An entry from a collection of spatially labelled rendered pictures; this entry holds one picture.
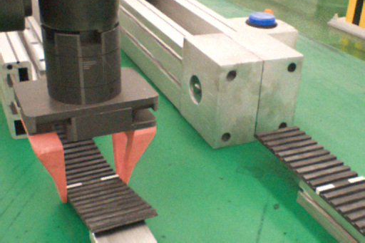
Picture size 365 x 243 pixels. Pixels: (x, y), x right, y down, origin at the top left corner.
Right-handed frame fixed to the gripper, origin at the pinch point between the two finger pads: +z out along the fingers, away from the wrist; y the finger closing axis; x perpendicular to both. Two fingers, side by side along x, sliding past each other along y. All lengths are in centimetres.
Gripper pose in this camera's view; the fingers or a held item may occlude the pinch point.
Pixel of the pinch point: (92, 184)
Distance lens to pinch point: 45.8
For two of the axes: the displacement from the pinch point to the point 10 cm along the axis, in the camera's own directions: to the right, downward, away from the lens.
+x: 4.6, 4.6, -7.6
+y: -8.9, 1.9, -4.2
